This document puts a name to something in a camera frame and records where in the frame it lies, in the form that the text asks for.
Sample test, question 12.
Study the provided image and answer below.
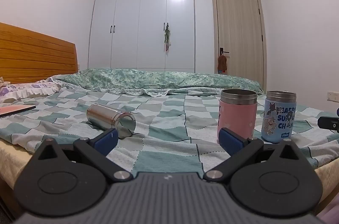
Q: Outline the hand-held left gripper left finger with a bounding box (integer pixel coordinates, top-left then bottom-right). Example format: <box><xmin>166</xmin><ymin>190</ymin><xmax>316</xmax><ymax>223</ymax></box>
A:
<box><xmin>34</xmin><ymin>128</ymin><xmax>133</xmax><ymax>184</ymax></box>

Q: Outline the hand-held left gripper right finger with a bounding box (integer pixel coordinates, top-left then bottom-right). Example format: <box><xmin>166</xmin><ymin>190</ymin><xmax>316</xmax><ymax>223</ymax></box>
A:
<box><xmin>203</xmin><ymin>127</ymin><xmax>304</xmax><ymax>184</ymax></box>

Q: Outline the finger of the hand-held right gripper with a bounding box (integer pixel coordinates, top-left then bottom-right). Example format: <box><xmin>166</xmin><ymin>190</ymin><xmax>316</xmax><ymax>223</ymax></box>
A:
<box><xmin>317</xmin><ymin>107</ymin><xmax>339</xmax><ymax>132</ymax></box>

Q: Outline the silver steel cup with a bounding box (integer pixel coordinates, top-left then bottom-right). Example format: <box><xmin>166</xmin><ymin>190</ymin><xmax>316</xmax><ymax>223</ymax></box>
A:
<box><xmin>86</xmin><ymin>104</ymin><xmax>136</xmax><ymax>139</ymax></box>

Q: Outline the pink cup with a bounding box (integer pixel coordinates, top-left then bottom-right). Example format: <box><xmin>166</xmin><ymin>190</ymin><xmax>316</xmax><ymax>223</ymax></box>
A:
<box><xmin>217</xmin><ymin>89</ymin><xmax>258</xmax><ymax>144</ymax></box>

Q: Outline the blue cartoon print cup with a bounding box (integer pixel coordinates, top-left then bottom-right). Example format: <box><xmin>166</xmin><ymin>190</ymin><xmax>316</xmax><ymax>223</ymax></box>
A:
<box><xmin>261</xmin><ymin>91</ymin><xmax>297</xmax><ymax>144</ymax></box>

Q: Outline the green checkered bed sheet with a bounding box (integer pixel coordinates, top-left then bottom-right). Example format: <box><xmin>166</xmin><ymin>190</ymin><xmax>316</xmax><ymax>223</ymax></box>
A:
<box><xmin>0</xmin><ymin>87</ymin><xmax>339</xmax><ymax>180</ymax></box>

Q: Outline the brown hanging bag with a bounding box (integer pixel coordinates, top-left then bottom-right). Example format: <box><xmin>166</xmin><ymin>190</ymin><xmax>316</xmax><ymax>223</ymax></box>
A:
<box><xmin>217</xmin><ymin>53</ymin><xmax>228</xmax><ymax>75</ymax></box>

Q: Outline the green floral quilt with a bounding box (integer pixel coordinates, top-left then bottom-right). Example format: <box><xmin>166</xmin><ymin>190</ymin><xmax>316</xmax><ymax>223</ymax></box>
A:
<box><xmin>47</xmin><ymin>68</ymin><xmax>264</xmax><ymax>97</ymax></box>

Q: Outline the purple floral pillow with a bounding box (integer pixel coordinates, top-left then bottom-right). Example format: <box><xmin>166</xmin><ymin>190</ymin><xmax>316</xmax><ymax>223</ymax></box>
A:
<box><xmin>0</xmin><ymin>80</ymin><xmax>62</xmax><ymax>103</ymax></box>

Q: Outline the beige mattress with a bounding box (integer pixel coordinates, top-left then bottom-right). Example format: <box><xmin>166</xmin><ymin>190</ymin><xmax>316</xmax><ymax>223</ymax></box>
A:
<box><xmin>0</xmin><ymin>139</ymin><xmax>339</xmax><ymax>203</ymax></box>

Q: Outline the red notebook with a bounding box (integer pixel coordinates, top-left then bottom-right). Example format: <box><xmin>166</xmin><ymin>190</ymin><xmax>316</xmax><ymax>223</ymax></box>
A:
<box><xmin>0</xmin><ymin>105</ymin><xmax>36</xmax><ymax>119</ymax></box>

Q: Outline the light wooden door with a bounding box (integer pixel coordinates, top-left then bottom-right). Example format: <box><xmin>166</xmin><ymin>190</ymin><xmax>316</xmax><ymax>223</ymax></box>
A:
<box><xmin>211</xmin><ymin>0</ymin><xmax>267</xmax><ymax>94</ymax></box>

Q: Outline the wooden headboard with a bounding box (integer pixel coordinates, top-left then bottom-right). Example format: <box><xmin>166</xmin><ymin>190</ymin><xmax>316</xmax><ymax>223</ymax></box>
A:
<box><xmin>0</xmin><ymin>22</ymin><xmax>79</xmax><ymax>84</ymax></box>

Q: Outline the white wardrobe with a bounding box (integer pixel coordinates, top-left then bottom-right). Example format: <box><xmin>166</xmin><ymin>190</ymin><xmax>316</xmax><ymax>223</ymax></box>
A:
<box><xmin>88</xmin><ymin>0</ymin><xmax>196</xmax><ymax>73</ymax></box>

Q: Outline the green hanging ornament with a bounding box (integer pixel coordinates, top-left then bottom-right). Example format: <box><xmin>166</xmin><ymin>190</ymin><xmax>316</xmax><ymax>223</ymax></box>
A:
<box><xmin>163</xmin><ymin>23</ymin><xmax>173</xmax><ymax>53</ymax></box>

